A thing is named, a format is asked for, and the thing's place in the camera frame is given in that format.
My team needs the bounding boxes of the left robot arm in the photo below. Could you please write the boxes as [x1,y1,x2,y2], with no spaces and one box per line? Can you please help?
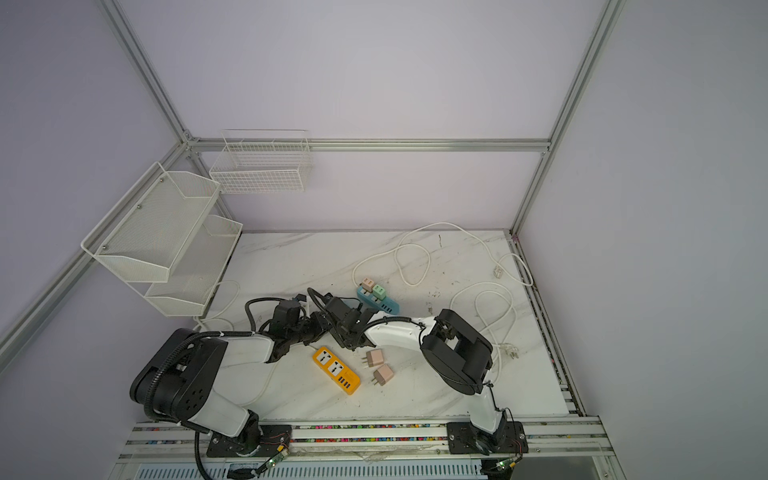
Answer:
[129,294,330,439]

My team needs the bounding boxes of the upper white mesh shelf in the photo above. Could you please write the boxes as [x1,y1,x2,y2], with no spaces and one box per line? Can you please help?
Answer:
[81,163,221,283]

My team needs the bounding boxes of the lower white mesh shelf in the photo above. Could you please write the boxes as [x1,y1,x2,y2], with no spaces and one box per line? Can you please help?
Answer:
[144,215,242,317]

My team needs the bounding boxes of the aluminium frame rails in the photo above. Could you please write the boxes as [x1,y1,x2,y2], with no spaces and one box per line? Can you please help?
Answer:
[0,0,628,480]

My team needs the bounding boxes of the orange power strip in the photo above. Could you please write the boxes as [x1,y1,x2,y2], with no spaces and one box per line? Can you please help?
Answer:
[312,347,361,395]

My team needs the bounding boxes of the white mesh shelf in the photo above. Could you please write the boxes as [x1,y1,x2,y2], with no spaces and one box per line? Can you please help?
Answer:
[81,163,221,283]
[144,215,242,317]

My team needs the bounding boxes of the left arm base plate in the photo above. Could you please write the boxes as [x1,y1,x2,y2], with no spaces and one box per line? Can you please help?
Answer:
[206,424,292,458]

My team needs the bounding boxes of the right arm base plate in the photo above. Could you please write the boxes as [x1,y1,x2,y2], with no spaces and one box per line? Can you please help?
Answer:
[446,418,529,455]

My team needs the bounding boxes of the white wire basket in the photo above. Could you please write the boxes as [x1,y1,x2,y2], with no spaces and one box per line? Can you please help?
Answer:
[209,129,314,194]

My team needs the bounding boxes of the teal long power strip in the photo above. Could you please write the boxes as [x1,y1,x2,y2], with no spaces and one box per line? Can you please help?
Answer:
[356,285,400,316]

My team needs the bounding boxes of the green charger on teal strip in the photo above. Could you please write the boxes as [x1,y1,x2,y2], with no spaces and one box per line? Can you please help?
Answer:
[372,284,387,300]

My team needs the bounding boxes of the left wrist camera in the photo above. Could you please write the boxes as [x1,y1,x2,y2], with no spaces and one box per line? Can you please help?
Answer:
[271,299,306,328]

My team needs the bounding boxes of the mountain strip white cable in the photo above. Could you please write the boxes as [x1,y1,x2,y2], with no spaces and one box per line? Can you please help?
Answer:
[194,278,242,334]

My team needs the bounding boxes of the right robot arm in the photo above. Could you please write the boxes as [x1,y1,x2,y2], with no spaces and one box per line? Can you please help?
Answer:
[315,294,510,454]

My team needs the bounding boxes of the orange strip white cable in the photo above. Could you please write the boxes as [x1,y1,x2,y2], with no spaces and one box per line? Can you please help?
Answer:
[251,343,319,409]

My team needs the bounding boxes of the teal strip white cable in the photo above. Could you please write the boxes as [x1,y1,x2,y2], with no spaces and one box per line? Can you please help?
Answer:
[351,221,535,289]

